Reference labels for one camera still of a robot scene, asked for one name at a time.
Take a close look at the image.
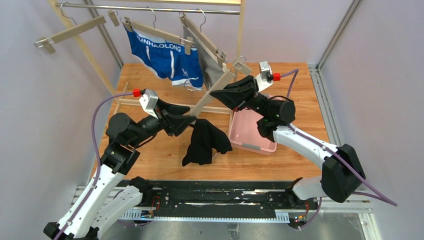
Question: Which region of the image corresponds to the grey underwear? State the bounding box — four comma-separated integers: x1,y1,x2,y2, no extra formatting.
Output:
183,26,227,90

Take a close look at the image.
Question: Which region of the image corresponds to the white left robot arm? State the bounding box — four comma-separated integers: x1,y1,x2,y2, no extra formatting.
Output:
43,97,196,240

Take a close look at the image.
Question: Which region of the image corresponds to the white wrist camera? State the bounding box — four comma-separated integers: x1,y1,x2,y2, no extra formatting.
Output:
255,61,274,92
139,89,159,119

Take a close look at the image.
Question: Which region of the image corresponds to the wooden hanger with grey underwear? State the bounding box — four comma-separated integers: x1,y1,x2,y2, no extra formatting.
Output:
179,13,228,71

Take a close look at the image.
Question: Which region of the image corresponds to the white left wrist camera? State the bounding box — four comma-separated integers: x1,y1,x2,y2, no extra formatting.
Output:
139,89,159,119

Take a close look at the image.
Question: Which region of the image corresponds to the pink plastic laundry basket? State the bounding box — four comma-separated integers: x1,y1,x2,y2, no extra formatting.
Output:
228,109,277,156

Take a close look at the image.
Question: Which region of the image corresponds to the empty wooden clip hanger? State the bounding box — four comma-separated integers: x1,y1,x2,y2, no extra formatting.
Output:
34,0,120,54

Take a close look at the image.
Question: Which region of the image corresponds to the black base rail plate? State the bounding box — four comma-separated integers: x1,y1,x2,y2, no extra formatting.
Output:
137,180,316,219

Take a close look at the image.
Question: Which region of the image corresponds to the blue underwear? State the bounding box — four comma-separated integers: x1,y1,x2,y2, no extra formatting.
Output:
126,29,204,89

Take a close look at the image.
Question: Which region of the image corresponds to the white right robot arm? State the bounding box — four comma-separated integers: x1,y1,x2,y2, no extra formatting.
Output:
209,74,366,206

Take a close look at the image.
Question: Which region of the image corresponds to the black underwear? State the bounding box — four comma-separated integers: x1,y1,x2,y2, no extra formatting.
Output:
181,118,233,167

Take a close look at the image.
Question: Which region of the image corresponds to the wooden clip hanger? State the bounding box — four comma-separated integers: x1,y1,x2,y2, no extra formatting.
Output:
34,0,120,54
183,55,252,128

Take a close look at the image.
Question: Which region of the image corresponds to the metal hanging rod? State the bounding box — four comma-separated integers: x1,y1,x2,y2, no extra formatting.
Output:
54,2,241,15

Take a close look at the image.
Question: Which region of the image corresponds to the wooden hanger with blue underwear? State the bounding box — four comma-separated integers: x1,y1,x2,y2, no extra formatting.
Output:
121,6,194,55

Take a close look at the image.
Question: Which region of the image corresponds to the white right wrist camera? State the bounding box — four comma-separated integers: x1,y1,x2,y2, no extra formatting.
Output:
255,61,274,92

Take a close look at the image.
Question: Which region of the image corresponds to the wooden clothes rack frame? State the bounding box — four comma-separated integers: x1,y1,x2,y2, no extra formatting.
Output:
53,0,246,114

